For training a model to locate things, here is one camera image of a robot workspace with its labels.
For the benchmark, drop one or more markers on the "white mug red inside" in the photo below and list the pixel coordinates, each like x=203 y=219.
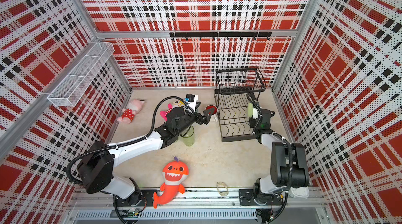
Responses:
x=214 y=112

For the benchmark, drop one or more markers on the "orange shark plush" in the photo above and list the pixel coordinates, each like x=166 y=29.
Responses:
x=174 y=174

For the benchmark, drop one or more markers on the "pink plush yellow glasses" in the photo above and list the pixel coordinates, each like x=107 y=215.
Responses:
x=176 y=104

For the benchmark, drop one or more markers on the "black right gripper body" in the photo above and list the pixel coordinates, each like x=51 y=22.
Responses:
x=254 y=123

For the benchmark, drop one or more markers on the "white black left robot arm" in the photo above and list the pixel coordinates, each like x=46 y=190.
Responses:
x=96 y=166

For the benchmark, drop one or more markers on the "light green ceramic mug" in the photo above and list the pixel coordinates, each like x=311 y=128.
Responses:
x=250 y=110

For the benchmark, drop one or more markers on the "black wire dish rack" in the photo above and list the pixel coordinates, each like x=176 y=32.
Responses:
x=234 y=87

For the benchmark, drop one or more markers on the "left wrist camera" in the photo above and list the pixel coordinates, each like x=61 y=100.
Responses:
x=193 y=101

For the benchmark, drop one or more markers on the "white wire wall basket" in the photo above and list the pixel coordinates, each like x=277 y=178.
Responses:
x=73 y=86

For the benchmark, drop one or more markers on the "pink pig plush red dress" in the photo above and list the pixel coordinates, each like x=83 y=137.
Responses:
x=131 y=110

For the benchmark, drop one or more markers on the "tall green plastic cup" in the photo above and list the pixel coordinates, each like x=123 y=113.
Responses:
x=188 y=136

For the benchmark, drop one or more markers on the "rubber band loop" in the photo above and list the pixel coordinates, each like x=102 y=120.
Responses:
x=222 y=189

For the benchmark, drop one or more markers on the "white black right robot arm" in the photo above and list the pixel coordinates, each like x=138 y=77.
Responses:
x=288 y=165

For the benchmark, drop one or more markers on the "black wall hook rail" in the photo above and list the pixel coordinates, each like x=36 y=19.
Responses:
x=187 y=35

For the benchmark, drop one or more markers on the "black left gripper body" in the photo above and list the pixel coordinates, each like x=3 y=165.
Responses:
x=197 y=118

